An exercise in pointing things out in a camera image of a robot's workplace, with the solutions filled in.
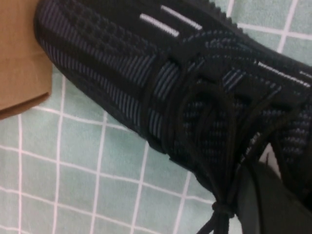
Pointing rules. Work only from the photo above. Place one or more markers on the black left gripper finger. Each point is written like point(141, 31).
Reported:
point(275, 204)

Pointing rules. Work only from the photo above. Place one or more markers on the brown cardboard shoe box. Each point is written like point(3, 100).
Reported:
point(19, 61)

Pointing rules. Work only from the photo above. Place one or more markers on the black sneaker with bow-tied laces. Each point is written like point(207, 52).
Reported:
point(109, 61)

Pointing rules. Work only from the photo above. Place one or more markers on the green white checked tablecloth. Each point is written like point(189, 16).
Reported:
point(73, 182)

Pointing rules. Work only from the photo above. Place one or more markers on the white paper shoe stuffing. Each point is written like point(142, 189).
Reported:
point(268, 153)

